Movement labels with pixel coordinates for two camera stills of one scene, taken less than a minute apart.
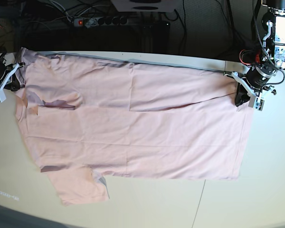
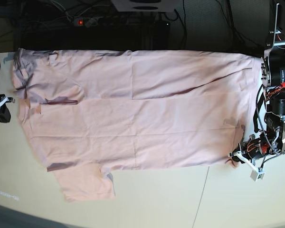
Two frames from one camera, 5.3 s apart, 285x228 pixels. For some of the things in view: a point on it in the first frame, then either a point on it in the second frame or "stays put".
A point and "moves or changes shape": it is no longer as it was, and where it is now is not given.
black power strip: (85, 23) stays put
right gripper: (241, 95) → (251, 150)
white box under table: (146, 5) stays put
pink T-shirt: (84, 118) moves or changes shape
